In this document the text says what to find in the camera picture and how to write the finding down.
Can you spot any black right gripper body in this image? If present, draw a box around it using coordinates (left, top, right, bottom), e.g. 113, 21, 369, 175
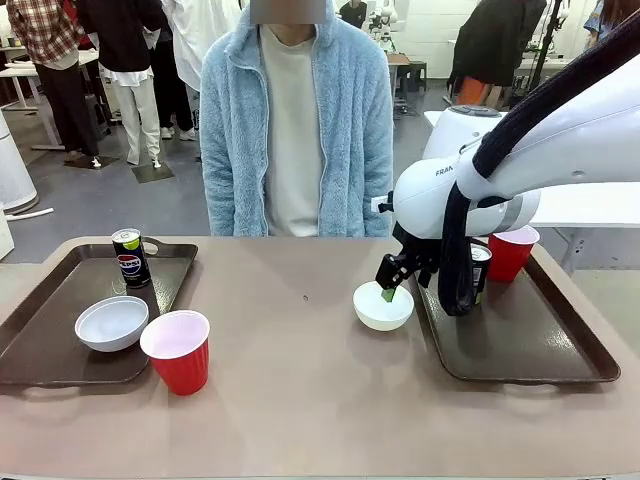
392, 223, 442, 274

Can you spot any white bowl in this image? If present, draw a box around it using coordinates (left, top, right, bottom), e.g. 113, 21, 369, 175
352, 280, 416, 333

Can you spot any black Pepsi can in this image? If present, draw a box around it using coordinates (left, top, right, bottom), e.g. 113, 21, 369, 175
467, 243, 494, 307
111, 228, 152, 291

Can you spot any red plastic cup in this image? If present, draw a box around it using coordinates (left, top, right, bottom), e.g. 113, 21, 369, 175
487, 224, 541, 284
139, 309, 211, 397

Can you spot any pale blue-grey bowl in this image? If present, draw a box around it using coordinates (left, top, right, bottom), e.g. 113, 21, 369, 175
74, 295, 150, 354

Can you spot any brown plastic tray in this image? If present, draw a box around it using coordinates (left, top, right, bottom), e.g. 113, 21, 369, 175
407, 243, 622, 385
0, 236, 200, 387

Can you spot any white table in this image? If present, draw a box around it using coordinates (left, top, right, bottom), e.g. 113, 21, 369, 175
423, 109, 640, 274

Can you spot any cream t-shirt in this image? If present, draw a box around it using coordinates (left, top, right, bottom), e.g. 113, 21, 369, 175
258, 22, 324, 239

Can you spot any small brown side table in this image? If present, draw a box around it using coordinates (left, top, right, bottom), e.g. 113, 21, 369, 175
389, 53, 429, 94

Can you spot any person in blue fleece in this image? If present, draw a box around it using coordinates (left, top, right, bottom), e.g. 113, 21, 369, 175
198, 0, 395, 239

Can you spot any person in orange trousers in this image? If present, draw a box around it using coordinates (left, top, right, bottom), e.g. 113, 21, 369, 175
447, 0, 549, 109

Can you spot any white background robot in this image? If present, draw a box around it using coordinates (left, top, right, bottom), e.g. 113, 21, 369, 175
367, 0, 399, 51

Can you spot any black tripod stand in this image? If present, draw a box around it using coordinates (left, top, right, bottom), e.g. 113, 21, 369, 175
517, 0, 571, 109

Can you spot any person in blue patterned shirt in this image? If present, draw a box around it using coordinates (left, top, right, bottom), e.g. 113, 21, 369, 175
582, 0, 619, 51

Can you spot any person in white shirt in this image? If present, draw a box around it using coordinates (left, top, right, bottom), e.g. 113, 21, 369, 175
162, 0, 242, 142

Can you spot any black stool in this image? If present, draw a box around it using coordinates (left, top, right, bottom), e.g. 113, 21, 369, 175
82, 92, 114, 142

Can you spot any person in black top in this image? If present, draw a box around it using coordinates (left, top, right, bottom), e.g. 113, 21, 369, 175
77, 0, 169, 169

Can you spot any white bar on floor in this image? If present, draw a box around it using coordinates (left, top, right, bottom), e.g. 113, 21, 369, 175
4, 206, 54, 219

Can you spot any white cylindrical air purifier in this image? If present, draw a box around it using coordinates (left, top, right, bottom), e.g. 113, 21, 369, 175
0, 109, 40, 216

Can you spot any white desk with legs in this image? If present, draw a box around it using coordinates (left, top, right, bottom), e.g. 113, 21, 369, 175
0, 47, 104, 151

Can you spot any person in plaid shirt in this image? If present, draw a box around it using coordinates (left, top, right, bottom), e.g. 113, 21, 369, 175
5, 0, 101, 169

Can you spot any black braided cable sleeve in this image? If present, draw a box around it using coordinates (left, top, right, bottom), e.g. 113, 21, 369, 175
438, 7, 640, 318

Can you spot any dark floor base plate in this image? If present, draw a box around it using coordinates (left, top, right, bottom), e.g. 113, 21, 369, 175
130, 162, 176, 184

